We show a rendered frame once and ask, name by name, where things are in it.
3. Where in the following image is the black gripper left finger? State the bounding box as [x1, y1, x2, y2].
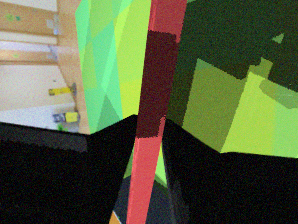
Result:
[0, 114, 138, 224]

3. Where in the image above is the red lid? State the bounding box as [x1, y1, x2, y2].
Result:
[126, 0, 187, 224]

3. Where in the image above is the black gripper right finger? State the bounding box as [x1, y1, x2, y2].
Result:
[162, 118, 298, 224]

